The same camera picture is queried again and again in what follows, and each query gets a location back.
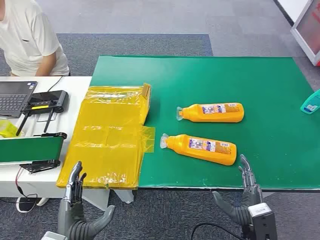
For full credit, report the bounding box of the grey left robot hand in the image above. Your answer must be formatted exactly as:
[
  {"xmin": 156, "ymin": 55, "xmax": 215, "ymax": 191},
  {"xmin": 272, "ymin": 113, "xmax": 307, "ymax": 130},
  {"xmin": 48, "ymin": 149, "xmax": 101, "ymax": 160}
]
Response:
[{"xmin": 57, "ymin": 161, "xmax": 116, "ymax": 238}]

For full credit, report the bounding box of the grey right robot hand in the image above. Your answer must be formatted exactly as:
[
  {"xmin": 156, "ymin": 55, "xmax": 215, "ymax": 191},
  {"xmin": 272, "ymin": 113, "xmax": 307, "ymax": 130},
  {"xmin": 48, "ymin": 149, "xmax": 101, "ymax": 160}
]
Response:
[{"xmin": 212, "ymin": 153, "xmax": 263, "ymax": 224}]

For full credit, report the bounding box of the orange bottle with clear cap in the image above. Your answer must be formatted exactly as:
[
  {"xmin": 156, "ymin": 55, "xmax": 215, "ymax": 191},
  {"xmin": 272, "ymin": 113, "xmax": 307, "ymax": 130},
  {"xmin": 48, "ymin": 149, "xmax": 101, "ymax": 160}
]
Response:
[
  {"xmin": 159, "ymin": 133, "xmax": 238, "ymax": 167},
  {"xmin": 176, "ymin": 102, "xmax": 245, "ymax": 124}
]

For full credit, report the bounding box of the teal plastic bottle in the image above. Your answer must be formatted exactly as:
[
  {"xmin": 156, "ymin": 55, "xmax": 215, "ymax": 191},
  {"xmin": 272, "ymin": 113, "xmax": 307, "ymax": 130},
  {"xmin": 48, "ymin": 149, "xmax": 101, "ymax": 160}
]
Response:
[{"xmin": 300, "ymin": 88, "xmax": 320, "ymax": 116}]

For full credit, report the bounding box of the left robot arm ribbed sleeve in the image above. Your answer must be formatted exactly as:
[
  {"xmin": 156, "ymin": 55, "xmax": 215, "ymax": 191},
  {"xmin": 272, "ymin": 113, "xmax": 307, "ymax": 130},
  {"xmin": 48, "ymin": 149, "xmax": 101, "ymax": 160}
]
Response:
[{"xmin": 67, "ymin": 220, "xmax": 94, "ymax": 240}]

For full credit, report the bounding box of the robot arm ribbed sleeve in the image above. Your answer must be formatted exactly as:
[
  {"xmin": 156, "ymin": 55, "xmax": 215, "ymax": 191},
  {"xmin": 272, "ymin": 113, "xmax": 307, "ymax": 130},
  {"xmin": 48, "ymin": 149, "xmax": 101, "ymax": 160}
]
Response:
[
  {"xmin": 232, "ymin": 206, "xmax": 251, "ymax": 233},
  {"xmin": 67, "ymin": 220, "xmax": 94, "ymax": 240}
]

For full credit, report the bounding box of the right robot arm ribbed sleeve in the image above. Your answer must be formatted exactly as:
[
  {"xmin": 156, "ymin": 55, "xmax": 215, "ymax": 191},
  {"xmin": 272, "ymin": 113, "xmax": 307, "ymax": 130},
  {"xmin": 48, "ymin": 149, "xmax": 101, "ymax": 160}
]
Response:
[{"xmin": 232, "ymin": 206, "xmax": 251, "ymax": 233}]

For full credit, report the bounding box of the white shoe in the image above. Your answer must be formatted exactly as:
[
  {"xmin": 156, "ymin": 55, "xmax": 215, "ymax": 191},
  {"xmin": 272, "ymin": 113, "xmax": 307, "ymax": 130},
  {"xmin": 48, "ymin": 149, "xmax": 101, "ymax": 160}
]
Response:
[{"xmin": 15, "ymin": 197, "xmax": 50, "ymax": 214}]

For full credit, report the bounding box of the green belt conveyor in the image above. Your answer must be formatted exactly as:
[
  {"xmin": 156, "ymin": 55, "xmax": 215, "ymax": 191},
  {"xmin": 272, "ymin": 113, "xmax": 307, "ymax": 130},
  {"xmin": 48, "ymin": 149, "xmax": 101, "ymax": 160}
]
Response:
[{"xmin": 0, "ymin": 132, "xmax": 68, "ymax": 175}]

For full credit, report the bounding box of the box wrapped in yellow tape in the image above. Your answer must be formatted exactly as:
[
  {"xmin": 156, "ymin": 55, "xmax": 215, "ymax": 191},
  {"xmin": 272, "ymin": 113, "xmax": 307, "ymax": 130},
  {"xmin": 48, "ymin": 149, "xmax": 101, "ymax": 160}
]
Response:
[{"xmin": 56, "ymin": 82, "xmax": 156, "ymax": 191}]

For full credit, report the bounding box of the black remote controller with antennas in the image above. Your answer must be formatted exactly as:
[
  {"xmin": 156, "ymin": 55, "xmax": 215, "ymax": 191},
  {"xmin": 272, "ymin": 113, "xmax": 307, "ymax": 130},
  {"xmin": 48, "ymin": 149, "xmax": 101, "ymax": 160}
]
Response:
[{"xmin": 15, "ymin": 90, "xmax": 69, "ymax": 137}]

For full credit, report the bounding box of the yellow plastic packet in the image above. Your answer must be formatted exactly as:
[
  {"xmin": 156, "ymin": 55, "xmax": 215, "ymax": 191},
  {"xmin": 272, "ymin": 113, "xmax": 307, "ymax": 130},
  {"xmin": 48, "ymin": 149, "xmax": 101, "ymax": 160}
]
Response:
[{"xmin": 0, "ymin": 119, "xmax": 26, "ymax": 139}]

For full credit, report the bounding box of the green table mat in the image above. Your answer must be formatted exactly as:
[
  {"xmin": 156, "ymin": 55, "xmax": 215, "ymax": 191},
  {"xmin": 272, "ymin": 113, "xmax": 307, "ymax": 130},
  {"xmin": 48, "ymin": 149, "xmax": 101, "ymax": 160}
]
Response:
[{"xmin": 89, "ymin": 55, "xmax": 320, "ymax": 191}]

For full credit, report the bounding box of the dark grey laptop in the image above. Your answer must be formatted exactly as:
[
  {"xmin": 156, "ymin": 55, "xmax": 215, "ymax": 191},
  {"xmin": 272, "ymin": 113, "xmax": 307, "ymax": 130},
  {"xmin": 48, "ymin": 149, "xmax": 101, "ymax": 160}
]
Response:
[{"xmin": 0, "ymin": 80, "xmax": 38, "ymax": 119}]

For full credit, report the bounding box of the person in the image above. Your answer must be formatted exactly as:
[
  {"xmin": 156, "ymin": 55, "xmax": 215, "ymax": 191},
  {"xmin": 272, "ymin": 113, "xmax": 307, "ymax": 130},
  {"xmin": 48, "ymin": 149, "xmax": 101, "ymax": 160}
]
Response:
[{"xmin": 0, "ymin": 0, "xmax": 71, "ymax": 78}]

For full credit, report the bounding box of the white framed red board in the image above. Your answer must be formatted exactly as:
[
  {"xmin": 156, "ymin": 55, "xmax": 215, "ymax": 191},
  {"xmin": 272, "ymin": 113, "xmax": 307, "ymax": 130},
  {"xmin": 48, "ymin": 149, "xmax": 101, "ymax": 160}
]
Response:
[{"xmin": 290, "ymin": 0, "xmax": 320, "ymax": 66}]

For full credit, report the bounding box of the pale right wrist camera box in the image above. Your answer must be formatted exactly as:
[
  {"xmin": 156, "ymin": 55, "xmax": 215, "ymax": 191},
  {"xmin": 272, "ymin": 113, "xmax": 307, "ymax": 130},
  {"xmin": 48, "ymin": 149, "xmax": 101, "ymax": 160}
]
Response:
[{"xmin": 247, "ymin": 202, "xmax": 278, "ymax": 240}]

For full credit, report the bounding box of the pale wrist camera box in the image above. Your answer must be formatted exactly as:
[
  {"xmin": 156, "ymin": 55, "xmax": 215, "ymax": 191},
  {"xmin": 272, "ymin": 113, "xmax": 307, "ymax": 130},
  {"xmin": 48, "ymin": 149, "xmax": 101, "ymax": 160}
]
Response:
[
  {"xmin": 41, "ymin": 231, "xmax": 69, "ymax": 240},
  {"xmin": 247, "ymin": 202, "xmax": 278, "ymax": 240}
]

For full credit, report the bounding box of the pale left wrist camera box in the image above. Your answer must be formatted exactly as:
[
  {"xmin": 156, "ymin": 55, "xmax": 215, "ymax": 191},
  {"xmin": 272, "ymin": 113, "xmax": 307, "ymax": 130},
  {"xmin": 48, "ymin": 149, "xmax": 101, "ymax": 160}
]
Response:
[{"xmin": 41, "ymin": 231, "xmax": 69, "ymax": 240}]

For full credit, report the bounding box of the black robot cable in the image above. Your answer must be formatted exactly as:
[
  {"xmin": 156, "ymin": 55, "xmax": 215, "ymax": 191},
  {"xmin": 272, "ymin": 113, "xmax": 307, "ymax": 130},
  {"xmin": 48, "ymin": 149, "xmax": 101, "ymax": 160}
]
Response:
[{"xmin": 191, "ymin": 222, "xmax": 247, "ymax": 240}]

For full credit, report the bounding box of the black floor cable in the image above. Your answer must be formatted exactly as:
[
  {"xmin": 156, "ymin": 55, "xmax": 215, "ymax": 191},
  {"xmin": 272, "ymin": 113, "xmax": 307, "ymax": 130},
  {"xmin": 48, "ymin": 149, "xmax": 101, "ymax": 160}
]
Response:
[{"xmin": 0, "ymin": 193, "xmax": 38, "ymax": 205}]

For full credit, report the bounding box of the red cable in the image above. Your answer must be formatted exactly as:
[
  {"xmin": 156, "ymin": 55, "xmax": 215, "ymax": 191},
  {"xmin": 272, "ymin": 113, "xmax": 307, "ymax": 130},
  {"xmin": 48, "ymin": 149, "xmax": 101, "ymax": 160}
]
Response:
[{"xmin": 14, "ymin": 165, "xmax": 26, "ymax": 197}]

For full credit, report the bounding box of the thin black cable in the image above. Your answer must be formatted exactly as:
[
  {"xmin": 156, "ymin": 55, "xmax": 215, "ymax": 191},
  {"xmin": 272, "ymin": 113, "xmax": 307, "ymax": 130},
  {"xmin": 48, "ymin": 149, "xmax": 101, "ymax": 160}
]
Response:
[{"xmin": 47, "ymin": 76, "xmax": 64, "ymax": 93}]

